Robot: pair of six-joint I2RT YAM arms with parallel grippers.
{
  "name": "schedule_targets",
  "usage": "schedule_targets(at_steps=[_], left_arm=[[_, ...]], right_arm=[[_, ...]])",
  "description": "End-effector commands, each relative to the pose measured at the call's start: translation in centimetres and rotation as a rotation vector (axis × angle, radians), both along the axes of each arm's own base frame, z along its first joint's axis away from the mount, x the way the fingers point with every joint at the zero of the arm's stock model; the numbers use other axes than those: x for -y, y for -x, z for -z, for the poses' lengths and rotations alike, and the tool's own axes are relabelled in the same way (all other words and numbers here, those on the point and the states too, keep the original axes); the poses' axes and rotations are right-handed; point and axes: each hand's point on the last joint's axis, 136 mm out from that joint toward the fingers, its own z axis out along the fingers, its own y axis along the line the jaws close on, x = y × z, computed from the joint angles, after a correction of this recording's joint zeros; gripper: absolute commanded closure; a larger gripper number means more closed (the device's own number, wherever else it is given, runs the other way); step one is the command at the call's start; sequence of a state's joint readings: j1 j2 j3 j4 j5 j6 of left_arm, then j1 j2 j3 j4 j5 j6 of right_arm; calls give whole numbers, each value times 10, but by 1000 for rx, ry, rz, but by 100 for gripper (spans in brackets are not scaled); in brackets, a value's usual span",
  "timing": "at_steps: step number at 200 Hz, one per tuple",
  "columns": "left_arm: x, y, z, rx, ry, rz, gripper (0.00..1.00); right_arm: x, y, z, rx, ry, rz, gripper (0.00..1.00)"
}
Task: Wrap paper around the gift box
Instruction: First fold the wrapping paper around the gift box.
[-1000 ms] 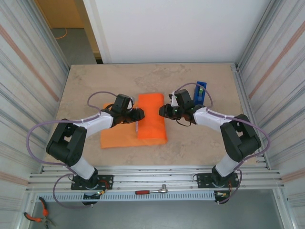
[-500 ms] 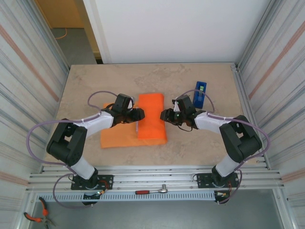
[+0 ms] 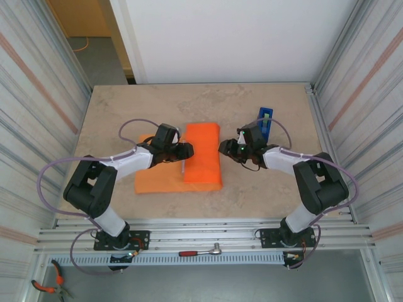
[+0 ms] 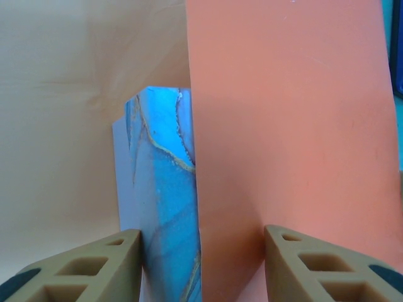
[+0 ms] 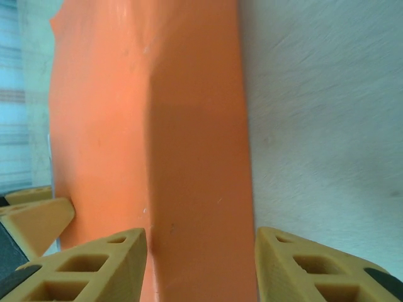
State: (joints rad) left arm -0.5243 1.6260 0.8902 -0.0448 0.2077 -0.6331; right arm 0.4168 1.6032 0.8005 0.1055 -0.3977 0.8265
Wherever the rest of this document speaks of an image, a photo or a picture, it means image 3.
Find blue tape dispenser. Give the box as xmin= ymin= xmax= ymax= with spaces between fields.
xmin=256 ymin=107 xmax=274 ymax=143

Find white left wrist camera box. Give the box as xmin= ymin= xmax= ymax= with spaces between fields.
xmin=171 ymin=126 xmax=184 ymax=145

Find thin black wire loop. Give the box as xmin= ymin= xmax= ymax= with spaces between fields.
xmin=238 ymin=159 xmax=263 ymax=172

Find aluminium rail frame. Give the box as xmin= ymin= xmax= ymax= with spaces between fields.
xmin=34 ymin=218 xmax=377 ymax=254

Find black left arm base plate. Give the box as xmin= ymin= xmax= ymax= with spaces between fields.
xmin=93 ymin=230 xmax=150 ymax=252

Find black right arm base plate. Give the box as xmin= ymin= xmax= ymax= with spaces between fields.
xmin=259 ymin=226 xmax=317 ymax=249

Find red wire with yellow connector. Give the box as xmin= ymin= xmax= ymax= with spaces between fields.
xmin=124 ymin=238 xmax=146 ymax=259
xmin=283 ymin=240 xmax=308 ymax=262

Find red-handled ratchet wrench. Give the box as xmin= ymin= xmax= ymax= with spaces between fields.
xmin=178 ymin=242 xmax=223 ymax=257

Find white door frame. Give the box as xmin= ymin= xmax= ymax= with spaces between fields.
xmin=109 ymin=0 xmax=149 ymax=84

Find white slotted cable duct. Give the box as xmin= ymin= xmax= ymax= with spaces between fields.
xmin=46 ymin=253 xmax=286 ymax=267

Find aluminium frame post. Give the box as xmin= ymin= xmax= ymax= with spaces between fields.
xmin=43 ymin=0 xmax=93 ymax=97
xmin=310 ymin=0 xmax=369 ymax=95

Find orange floor cable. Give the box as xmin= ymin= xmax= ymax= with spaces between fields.
xmin=72 ymin=36 xmax=89 ymax=53

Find orange-handled pliers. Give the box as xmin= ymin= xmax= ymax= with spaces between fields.
xmin=30 ymin=259 xmax=75 ymax=299

